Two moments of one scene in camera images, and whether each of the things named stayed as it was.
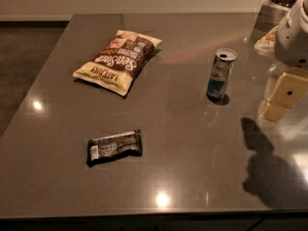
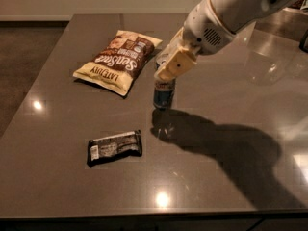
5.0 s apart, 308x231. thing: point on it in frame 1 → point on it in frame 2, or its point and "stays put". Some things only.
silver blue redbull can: x=220 y=71 → x=164 y=93
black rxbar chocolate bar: x=112 y=146 stays put
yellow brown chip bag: x=118 y=64 stays put
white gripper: x=293 y=40 → x=204 y=28
